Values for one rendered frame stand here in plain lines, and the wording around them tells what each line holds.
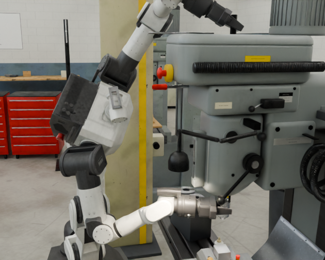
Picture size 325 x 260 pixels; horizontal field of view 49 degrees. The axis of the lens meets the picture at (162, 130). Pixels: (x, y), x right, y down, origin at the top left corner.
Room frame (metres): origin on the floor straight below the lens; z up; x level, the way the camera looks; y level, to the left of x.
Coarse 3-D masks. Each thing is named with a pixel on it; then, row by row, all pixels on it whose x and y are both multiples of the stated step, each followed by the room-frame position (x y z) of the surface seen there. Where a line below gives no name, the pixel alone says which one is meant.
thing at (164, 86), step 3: (156, 84) 1.33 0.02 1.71; (159, 84) 1.33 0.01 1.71; (162, 84) 1.33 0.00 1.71; (165, 84) 1.33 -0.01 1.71; (153, 87) 1.32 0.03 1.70; (156, 87) 1.32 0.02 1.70; (159, 87) 1.32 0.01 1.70; (162, 87) 1.32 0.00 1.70; (165, 87) 1.33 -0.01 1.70; (168, 87) 1.33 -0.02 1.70; (171, 87) 1.34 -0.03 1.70; (174, 87) 1.34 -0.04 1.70; (177, 87) 1.34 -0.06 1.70; (180, 87) 1.35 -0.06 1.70; (183, 87) 1.35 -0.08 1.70; (186, 87) 1.35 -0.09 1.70
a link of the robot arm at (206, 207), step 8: (192, 200) 1.28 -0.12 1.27; (200, 200) 1.30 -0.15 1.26; (208, 200) 1.30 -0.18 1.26; (192, 208) 1.26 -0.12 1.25; (200, 208) 1.26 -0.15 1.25; (208, 208) 1.25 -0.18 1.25; (216, 208) 1.24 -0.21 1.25; (184, 216) 1.27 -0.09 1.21; (192, 216) 1.26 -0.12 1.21; (200, 216) 1.26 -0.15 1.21; (208, 216) 1.25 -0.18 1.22
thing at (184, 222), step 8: (184, 192) 1.69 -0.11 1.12; (192, 192) 1.69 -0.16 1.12; (176, 216) 1.69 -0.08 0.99; (176, 224) 1.68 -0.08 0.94; (184, 224) 1.61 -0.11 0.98; (192, 224) 1.56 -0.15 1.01; (200, 224) 1.58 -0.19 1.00; (208, 224) 1.60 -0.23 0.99; (184, 232) 1.61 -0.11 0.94; (192, 232) 1.56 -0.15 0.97; (200, 232) 1.58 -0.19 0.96; (208, 232) 1.60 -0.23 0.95; (192, 240) 1.56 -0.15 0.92
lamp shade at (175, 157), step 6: (174, 156) 1.13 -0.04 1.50; (180, 156) 1.13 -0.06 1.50; (186, 156) 1.14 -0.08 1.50; (168, 162) 1.14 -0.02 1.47; (174, 162) 1.12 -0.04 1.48; (180, 162) 1.12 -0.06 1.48; (186, 162) 1.13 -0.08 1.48; (168, 168) 1.14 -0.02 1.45; (174, 168) 1.12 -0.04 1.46; (180, 168) 1.12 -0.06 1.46; (186, 168) 1.13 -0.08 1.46
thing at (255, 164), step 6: (246, 156) 1.19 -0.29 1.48; (252, 156) 1.18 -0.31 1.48; (258, 156) 1.18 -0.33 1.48; (246, 162) 1.17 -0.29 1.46; (252, 162) 1.17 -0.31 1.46; (258, 162) 1.18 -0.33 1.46; (246, 168) 1.17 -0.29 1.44; (252, 168) 1.18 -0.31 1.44; (258, 168) 1.18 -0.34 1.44; (246, 174) 1.17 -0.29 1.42; (240, 180) 1.17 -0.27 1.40; (234, 186) 1.16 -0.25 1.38; (228, 192) 1.16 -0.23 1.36; (222, 198) 1.15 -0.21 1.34; (222, 204) 1.14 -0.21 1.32
